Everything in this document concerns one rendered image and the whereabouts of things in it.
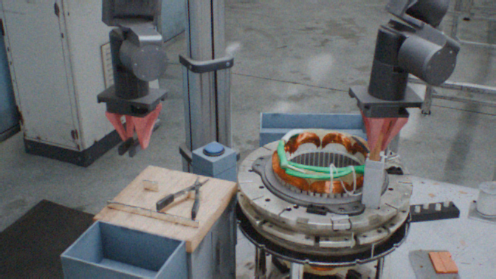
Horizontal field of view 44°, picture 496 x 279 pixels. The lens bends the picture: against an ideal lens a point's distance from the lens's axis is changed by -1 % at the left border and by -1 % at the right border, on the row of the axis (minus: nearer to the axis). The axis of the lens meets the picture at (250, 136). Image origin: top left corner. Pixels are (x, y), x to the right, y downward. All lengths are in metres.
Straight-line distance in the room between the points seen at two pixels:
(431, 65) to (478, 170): 2.72
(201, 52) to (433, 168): 2.25
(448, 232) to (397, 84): 0.72
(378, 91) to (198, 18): 0.60
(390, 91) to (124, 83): 0.42
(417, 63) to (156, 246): 0.52
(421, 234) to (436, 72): 0.75
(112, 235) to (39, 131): 2.51
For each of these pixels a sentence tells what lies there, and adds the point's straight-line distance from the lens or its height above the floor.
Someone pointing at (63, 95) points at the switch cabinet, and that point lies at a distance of 3.34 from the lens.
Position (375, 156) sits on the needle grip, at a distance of 1.01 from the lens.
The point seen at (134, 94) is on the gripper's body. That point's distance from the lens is 1.00.
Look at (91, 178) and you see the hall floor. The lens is 3.37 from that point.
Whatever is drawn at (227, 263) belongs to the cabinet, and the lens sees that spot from 1.25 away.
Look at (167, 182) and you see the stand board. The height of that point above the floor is 1.07.
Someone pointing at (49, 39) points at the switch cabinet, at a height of 0.72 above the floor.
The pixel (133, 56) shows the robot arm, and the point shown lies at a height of 1.37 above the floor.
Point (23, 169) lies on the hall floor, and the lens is 3.57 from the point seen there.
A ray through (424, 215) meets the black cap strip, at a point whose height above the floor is 0.80.
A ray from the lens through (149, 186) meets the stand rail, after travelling 1.15.
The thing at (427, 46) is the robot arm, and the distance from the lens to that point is 0.88.
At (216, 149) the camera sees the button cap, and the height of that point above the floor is 1.04.
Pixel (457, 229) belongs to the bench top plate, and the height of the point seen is 0.78.
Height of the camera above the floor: 1.67
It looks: 27 degrees down
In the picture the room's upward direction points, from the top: straight up
